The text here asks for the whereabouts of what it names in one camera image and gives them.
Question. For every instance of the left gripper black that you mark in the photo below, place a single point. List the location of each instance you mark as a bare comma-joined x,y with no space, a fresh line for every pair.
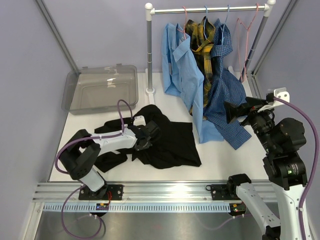
146,147

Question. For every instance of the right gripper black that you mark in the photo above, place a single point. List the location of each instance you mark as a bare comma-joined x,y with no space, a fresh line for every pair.
233,111

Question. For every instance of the black shirt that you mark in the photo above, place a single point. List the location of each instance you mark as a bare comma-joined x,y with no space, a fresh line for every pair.
175,146

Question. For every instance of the pink wire hanger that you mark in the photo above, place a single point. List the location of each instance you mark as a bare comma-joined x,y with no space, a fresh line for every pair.
247,28
185,20

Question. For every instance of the blue hanger for checked shirt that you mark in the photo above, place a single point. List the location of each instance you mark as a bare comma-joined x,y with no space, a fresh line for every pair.
223,26

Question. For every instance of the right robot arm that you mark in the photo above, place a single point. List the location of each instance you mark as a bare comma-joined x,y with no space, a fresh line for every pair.
285,170

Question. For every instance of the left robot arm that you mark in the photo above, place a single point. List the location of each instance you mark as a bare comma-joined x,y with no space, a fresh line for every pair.
80,154

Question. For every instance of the light blue shirt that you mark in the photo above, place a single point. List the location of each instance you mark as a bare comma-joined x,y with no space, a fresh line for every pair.
182,78

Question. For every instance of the yellow plaid shirt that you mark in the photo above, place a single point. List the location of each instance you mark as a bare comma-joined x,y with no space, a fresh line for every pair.
201,49

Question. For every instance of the blue hanger for plaid shirt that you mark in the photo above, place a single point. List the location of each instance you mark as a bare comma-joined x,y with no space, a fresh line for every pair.
204,22

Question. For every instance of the clear plastic storage bin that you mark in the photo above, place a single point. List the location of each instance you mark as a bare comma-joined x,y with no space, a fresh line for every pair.
97,90

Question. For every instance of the metal clothes rack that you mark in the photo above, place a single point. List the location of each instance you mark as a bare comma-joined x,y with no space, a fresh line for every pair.
150,11

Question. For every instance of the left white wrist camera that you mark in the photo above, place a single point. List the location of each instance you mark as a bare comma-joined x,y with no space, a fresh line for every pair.
139,120

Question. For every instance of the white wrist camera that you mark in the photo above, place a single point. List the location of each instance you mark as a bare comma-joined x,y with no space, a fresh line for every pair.
139,120
275,98

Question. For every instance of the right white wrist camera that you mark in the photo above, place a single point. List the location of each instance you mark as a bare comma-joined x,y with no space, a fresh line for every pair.
275,98

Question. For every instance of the aluminium mounting rail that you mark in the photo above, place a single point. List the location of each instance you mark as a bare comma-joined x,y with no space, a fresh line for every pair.
133,192

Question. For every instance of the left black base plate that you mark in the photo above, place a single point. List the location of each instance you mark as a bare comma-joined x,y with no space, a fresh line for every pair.
110,192

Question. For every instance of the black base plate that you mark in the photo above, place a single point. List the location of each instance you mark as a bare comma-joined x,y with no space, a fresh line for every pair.
221,192
110,192

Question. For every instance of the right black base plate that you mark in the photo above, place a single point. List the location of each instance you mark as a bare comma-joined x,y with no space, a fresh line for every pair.
221,192

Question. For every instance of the right aluminium frame post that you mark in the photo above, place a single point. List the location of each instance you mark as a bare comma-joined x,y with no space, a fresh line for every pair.
291,4

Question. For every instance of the aluminium frame post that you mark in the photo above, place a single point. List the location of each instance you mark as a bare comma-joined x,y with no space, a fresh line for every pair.
291,4
56,33

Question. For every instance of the slotted cable duct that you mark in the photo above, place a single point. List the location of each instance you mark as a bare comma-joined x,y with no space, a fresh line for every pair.
82,207

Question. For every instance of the left aluminium frame post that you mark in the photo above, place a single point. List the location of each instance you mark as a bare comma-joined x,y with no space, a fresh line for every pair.
56,33

